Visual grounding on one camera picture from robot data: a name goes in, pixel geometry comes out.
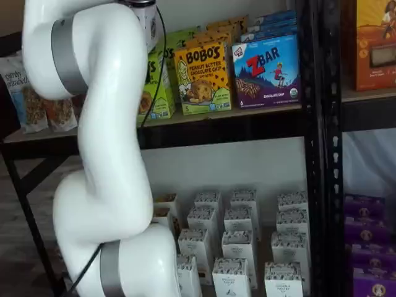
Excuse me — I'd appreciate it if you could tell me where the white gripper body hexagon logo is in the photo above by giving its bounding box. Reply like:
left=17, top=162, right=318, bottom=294
left=129, top=0, right=160, bottom=51

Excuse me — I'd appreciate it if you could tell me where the green Bobo's apple pie box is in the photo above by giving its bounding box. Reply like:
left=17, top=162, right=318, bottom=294
left=163, top=27, right=202, bottom=52
left=136, top=50, right=176, bottom=122
left=159, top=45, right=180, bottom=105

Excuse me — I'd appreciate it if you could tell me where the yellow Bobo's peanut butter box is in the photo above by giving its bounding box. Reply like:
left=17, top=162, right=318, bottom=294
left=205, top=15, right=249, bottom=35
left=185, top=30, right=233, bottom=50
left=173, top=41, right=233, bottom=117

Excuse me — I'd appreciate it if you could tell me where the blue Zbar chocolate chip box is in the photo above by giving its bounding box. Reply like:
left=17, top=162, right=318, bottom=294
left=256, top=10, right=298, bottom=27
left=240, top=24, right=298, bottom=43
left=231, top=34, right=302, bottom=109

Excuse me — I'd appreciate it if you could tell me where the white box colourful lid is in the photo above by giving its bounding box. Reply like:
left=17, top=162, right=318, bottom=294
left=150, top=207, right=173, bottom=230
left=153, top=192, right=179, bottom=215

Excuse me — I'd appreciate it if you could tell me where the white organic pantry box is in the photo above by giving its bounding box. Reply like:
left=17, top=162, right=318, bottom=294
left=221, top=230, right=257, bottom=265
left=178, top=228, right=213, bottom=275
left=187, top=207, right=217, bottom=238
left=277, top=191, right=309, bottom=215
left=194, top=191, right=223, bottom=219
left=212, top=257, right=252, bottom=297
left=275, top=209, right=309, bottom=238
left=176, top=254, right=202, bottom=297
left=230, top=188, right=258, bottom=214
left=264, top=262, right=304, bottom=297
left=223, top=207, right=254, bottom=236
left=271, top=231, right=310, bottom=269

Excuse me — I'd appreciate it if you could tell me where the large orange cardboard box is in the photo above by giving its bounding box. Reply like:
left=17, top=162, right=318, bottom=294
left=342, top=0, right=396, bottom=93

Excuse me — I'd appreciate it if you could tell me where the purple snack box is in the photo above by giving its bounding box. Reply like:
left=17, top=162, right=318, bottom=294
left=352, top=267, right=396, bottom=297
left=344, top=215, right=390, bottom=247
left=344, top=194, right=387, bottom=219
left=350, top=243, right=396, bottom=273

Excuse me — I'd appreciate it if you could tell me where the white granola bag red label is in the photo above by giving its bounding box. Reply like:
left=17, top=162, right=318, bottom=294
left=72, top=93, right=87, bottom=121

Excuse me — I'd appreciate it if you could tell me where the black metal shelving unit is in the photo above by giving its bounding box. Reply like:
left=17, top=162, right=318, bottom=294
left=323, top=0, right=396, bottom=297
left=0, top=0, right=326, bottom=297

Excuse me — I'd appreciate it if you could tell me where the white granola bag blue label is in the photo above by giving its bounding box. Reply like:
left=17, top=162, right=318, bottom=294
left=0, top=56, right=50, bottom=135

